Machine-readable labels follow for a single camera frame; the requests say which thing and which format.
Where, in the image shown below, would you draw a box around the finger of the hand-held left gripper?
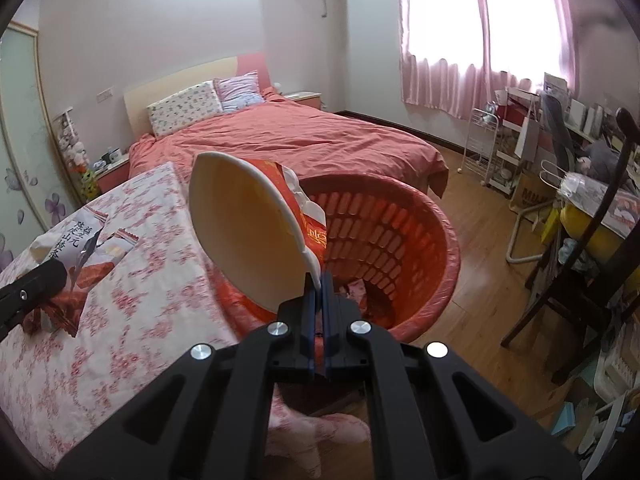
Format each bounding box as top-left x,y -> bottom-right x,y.
0,259 -> 69,343

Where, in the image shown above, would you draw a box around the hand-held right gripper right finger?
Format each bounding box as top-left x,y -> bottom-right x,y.
320,272 -> 584,480

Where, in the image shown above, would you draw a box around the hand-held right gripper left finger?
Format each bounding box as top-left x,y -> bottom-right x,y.
55,272 -> 321,480

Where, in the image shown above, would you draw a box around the red snack wrapper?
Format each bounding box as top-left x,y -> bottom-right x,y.
21,287 -> 88,339

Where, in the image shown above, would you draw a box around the white snack bag black print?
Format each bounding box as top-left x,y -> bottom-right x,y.
27,209 -> 110,267

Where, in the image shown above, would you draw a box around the small red packet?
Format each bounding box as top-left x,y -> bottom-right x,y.
70,229 -> 139,289

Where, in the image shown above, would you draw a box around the red plastic laundry basket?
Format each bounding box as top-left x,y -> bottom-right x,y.
215,175 -> 460,346

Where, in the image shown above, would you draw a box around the paper instant noodle bowl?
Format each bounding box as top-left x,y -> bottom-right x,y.
188,151 -> 329,314

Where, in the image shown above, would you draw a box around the pink floral tablecloth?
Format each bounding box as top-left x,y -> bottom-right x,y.
0,161 -> 373,480

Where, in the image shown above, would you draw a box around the sliding wardrobe purple flowers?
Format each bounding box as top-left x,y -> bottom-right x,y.
0,20 -> 87,271

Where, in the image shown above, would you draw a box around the pink nightstand with mugs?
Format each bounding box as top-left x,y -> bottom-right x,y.
95,154 -> 132,194

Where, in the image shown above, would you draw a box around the clear tube of plush toys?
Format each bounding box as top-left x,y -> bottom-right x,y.
52,107 -> 99,206

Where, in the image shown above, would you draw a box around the bed with pink cover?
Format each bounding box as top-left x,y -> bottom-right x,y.
127,91 -> 450,201

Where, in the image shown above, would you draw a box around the pink striped pillow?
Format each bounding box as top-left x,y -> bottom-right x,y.
214,72 -> 264,113

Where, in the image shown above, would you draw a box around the floral pillow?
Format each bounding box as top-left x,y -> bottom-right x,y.
146,81 -> 224,139

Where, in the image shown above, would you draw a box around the cream pink headboard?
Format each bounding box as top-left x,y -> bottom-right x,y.
123,52 -> 271,137

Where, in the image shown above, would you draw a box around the dark wooden chair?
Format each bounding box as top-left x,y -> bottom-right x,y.
500,107 -> 640,386

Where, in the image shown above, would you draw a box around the pink curtain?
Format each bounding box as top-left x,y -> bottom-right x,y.
395,0 -> 576,122

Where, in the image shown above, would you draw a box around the white wire rack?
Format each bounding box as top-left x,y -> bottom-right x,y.
460,107 -> 502,187

